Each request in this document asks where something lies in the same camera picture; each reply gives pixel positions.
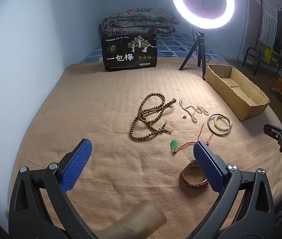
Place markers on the folded floral quilt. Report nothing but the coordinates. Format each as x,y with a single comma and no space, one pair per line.
141,21

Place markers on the thin black bangle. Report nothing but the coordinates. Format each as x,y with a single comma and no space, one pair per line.
208,125

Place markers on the cardboard box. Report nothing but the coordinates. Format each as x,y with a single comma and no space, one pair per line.
245,104

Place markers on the black tripod stand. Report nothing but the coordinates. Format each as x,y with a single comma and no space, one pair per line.
197,48

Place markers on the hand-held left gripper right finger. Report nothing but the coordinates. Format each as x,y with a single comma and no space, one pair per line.
207,164

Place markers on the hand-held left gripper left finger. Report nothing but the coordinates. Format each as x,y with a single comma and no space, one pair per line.
77,164

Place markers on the white striped towel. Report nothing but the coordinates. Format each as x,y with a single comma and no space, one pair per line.
269,20

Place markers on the yellow box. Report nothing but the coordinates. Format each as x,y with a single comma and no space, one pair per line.
272,56

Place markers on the red brown bangle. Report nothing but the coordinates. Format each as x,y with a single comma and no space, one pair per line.
193,185

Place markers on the blue patterned bed sheet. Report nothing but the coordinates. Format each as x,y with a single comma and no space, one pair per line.
170,46

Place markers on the blurred beige object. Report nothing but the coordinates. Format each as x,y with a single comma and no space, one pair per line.
136,219

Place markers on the black printed snack bag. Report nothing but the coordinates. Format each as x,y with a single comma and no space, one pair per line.
128,54

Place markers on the black shoe rack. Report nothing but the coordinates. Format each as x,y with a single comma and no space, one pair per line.
252,51

